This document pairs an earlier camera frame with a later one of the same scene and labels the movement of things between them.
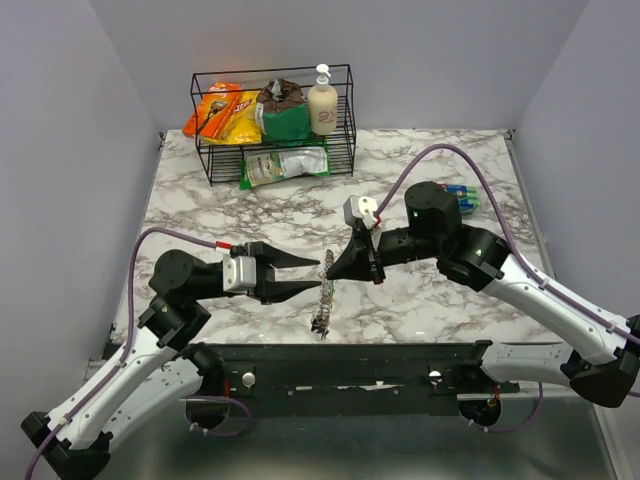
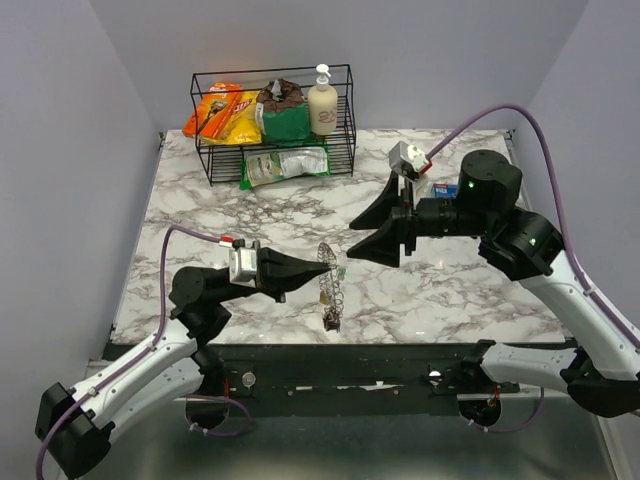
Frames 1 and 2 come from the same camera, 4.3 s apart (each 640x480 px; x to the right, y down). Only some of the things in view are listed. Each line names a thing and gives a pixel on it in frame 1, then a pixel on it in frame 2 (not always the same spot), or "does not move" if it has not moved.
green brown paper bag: (282, 114) does not move
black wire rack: (274, 122) does not move
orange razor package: (213, 110) does not move
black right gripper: (361, 261) -> (383, 246)
